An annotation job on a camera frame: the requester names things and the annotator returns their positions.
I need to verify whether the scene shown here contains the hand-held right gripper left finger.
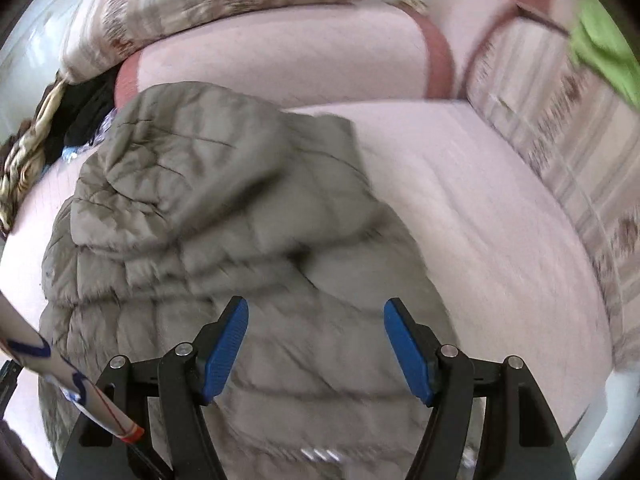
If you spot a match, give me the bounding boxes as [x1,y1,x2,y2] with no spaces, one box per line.
[57,296,250,480]

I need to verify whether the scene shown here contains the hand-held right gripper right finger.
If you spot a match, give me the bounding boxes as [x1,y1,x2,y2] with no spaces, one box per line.
[384,297,576,480]

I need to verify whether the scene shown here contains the olive green quilted hooded jacket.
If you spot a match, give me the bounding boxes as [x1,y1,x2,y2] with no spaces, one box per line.
[37,81,481,480]

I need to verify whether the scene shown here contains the black clothes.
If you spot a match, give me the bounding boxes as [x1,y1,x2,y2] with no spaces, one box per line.
[65,67,121,148]

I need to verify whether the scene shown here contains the pink sofa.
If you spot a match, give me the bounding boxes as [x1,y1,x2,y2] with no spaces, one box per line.
[0,0,640,480]

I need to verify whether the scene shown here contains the white printed tube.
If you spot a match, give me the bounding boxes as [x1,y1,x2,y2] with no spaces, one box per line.
[0,287,146,443]

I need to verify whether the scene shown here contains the clear plastic bag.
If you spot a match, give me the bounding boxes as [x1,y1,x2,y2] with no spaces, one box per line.
[62,115,118,163]

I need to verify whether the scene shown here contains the striped floral cushion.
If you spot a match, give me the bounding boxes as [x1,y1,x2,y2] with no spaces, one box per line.
[62,0,376,86]
[465,20,640,371]

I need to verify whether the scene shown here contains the brown patterned blanket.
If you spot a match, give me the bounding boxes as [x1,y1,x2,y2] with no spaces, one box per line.
[0,77,68,236]

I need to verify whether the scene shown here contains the light green duvet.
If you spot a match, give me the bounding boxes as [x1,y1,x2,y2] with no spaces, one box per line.
[567,0,640,106]

